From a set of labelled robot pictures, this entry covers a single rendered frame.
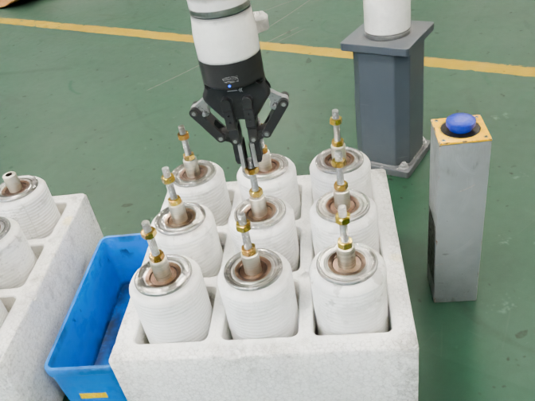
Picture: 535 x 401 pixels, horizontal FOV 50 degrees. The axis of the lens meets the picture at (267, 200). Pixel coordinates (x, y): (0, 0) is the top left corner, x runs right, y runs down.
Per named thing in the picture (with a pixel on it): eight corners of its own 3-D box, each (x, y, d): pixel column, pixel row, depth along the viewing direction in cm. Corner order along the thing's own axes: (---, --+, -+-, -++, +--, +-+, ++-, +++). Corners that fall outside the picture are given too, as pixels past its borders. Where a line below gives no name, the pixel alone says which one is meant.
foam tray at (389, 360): (190, 258, 115) (168, 186, 104) (387, 245, 109) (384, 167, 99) (145, 439, 83) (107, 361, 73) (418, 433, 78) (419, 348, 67)
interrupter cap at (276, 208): (226, 228, 80) (225, 224, 80) (244, 196, 86) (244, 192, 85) (277, 233, 78) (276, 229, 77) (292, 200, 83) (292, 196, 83)
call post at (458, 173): (426, 274, 102) (430, 120, 84) (467, 271, 101) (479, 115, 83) (433, 303, 96) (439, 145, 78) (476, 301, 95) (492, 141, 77)
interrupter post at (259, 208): (249, 219, 81) (245, 200, 79) (255, 208, 83) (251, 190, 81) (265, 219, 81) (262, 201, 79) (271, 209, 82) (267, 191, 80)
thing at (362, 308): (307, 363, 81) (292, 270, 71) (347, 321, 87) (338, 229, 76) (363, 398, 76) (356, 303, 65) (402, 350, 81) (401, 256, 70)
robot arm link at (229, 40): (270, 25, 73) (263, -26, 69) (264, 60, 64) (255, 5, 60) (201, 33, 74) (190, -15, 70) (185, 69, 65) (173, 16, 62)
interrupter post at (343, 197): (354, 205, 80) (353, 186, 78) (345, 215, 79) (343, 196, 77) (340, 200, 82) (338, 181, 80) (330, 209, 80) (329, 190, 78)
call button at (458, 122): (443, 126, 82) (443, 113, 81) (471, 122, 82) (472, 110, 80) (448, 140, 79) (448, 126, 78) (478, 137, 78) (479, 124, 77)
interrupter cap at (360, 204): (380, 201, 80) (380, 197, 80) (349, 231, 76) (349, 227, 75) (336, 186, 85) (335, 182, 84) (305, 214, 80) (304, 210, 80)
